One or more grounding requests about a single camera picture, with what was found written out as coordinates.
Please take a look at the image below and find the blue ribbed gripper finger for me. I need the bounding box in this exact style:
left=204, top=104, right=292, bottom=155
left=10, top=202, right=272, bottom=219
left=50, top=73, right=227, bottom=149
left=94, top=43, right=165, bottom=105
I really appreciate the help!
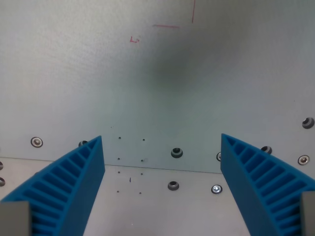
left=0, top=135, right=106, bottom=236
left=220, top=133, right=315, bottom=236

